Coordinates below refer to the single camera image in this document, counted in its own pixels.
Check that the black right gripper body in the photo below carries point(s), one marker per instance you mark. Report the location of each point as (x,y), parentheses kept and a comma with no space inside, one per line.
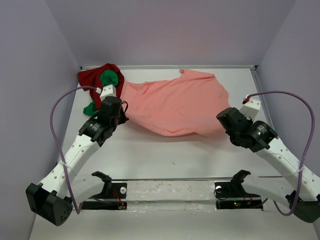
(233,140)

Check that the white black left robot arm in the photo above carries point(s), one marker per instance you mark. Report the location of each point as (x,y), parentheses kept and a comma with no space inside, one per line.
(54,197)

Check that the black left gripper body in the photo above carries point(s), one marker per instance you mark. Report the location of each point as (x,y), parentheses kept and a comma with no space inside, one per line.
(120,119)

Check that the dark red t shirt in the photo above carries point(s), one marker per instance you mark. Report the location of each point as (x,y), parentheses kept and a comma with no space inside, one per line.
(92,77)

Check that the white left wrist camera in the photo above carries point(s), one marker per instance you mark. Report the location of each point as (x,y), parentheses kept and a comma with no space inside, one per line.
(106,91)

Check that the pink t shirt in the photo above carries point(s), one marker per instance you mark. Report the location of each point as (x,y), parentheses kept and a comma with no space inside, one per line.
(182,106)

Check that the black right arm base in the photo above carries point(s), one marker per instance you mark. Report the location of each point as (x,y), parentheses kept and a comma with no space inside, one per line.
(229,198)

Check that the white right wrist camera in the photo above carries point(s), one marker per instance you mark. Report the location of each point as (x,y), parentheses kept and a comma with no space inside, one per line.
(250,107)

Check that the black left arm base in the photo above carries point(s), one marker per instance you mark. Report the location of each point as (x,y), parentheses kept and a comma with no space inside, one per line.
(112,198)

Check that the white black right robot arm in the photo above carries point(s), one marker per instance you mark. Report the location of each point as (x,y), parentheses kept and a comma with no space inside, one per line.
(302,196)

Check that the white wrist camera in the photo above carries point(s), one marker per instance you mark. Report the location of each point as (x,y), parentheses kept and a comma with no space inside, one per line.
(106,91)
(250,107)

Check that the green t shirt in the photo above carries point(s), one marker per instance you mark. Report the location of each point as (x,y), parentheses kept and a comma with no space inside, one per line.
(107,77)

